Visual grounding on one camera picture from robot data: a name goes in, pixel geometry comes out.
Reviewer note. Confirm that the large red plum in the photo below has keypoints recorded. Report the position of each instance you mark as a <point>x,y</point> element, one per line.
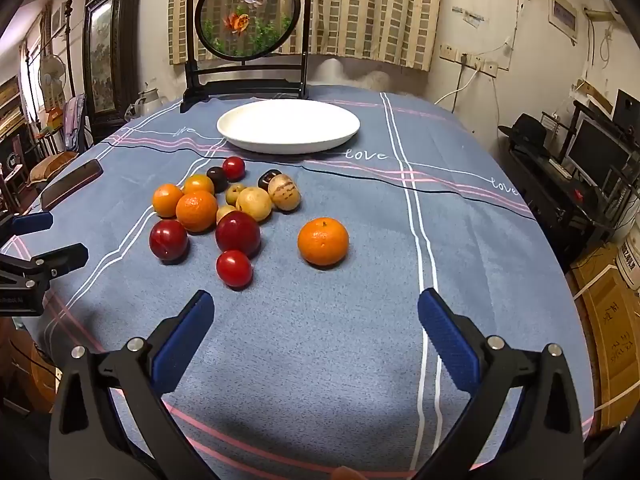
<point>238,234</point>

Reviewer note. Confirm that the chair with cushion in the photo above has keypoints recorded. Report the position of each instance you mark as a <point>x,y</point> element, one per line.
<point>50,167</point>

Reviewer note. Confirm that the dark purple plum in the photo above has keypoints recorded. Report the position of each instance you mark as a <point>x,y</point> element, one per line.
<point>217,179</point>
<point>267,179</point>

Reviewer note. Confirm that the white bucket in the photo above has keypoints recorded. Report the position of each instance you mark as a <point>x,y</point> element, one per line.
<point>631,262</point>

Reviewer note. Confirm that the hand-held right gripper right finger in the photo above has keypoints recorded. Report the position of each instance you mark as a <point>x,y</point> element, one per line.
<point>450,345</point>

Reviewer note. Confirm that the black speaker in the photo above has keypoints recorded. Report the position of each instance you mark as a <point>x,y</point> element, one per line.
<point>627,107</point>

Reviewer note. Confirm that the small yellow fruit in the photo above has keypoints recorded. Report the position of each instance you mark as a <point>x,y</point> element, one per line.
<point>224,211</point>

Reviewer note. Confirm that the dark framed painted panel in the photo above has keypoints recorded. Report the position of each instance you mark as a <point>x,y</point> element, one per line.
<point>102,60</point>

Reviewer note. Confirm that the black computer desk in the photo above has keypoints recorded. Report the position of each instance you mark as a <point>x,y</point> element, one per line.
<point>550,195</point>

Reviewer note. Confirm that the white fluffy object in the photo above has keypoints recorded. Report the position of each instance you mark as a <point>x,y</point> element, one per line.
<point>375,81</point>

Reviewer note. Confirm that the cardboard box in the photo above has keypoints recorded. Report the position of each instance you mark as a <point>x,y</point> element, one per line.
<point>610,320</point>

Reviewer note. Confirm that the white wall sockets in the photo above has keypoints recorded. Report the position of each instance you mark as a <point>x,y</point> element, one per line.
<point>470,60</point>

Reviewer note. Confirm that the smooth yellow fruit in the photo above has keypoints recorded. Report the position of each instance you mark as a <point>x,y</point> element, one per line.
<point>254,203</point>

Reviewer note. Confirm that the small yellow-green fruit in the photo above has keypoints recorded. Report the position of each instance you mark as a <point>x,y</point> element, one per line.
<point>235,193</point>

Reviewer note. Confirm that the tan speckled fruit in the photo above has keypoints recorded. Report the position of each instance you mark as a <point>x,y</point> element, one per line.
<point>284,192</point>

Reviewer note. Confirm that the white standing fan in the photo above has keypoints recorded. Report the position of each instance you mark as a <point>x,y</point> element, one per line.
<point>52,75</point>

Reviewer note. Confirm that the small smooth orange fruit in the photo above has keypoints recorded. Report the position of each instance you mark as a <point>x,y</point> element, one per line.
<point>198,184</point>

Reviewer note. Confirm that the black hat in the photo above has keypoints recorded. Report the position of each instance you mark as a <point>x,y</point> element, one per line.
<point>527,130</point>

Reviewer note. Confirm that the mandarin orange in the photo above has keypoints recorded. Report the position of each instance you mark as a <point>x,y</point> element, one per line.
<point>196,211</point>
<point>323,241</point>
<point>167,200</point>

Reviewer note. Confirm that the wooden chair back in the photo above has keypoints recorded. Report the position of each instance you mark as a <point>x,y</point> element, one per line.
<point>70,185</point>

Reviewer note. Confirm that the beige checked curtain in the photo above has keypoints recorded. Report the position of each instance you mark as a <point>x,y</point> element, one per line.
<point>375,10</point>

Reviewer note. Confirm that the black computer monitor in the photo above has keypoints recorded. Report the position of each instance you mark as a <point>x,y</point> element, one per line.
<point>595,152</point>

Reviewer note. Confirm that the white round plate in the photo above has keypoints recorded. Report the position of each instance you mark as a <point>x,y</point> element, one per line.
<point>287,125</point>

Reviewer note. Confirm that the white kettle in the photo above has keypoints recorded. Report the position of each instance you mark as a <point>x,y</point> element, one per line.
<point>150,102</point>

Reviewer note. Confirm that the purple bag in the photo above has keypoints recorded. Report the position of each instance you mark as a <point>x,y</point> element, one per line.
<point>75,120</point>

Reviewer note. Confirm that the framed wall picture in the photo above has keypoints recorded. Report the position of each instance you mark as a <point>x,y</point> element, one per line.
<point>563,12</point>

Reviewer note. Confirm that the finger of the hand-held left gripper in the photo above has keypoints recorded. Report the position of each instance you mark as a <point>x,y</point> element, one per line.
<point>57,259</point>
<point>32,222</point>

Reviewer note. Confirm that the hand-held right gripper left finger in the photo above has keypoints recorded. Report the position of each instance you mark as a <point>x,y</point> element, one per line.
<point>182,345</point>

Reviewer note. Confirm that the blue plaid tablecloth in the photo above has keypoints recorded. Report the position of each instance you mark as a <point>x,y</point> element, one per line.
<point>350,335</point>

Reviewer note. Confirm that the small red plum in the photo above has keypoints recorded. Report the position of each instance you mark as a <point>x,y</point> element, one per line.
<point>233,168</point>
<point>234,268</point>

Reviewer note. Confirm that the white rounded object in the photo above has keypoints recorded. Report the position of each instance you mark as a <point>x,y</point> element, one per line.
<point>331,71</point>

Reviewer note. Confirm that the round goldfish screen on stand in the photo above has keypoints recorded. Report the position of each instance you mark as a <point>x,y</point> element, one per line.
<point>240,87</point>

